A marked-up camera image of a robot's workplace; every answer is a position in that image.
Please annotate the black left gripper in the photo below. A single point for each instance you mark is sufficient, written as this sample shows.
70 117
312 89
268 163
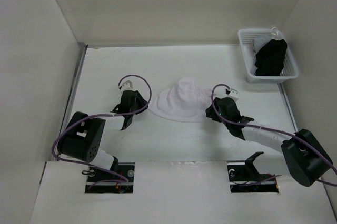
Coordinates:
142 102

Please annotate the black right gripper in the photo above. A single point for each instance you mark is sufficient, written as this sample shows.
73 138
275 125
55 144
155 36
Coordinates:
210 112

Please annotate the white tank top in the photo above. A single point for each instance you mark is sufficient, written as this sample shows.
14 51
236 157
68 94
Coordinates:
184 102

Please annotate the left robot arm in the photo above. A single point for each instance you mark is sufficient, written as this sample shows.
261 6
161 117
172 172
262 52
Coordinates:
84 132

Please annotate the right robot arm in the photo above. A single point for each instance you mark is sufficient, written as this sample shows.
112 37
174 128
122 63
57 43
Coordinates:
305 158

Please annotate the black tank top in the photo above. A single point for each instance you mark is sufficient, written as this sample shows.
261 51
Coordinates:
270 59

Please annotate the white plastic laundry basket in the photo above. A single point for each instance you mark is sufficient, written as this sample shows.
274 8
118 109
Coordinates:
290 70

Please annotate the grey white garment in basket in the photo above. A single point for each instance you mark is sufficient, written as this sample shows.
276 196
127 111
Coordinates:
259 42

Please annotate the white basket tag loop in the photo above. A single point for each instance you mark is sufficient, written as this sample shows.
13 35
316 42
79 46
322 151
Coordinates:
274 32

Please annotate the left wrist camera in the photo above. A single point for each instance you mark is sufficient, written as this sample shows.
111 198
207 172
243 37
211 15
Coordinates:
126 86

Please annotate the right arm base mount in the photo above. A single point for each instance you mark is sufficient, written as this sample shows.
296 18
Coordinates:
245 178

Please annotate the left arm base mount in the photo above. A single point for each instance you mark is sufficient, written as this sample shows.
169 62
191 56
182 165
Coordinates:
100 182

